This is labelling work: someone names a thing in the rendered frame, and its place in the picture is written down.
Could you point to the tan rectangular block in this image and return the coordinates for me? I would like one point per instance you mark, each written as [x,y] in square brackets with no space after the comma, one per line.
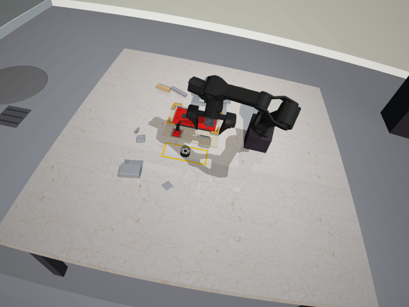
[163,88]

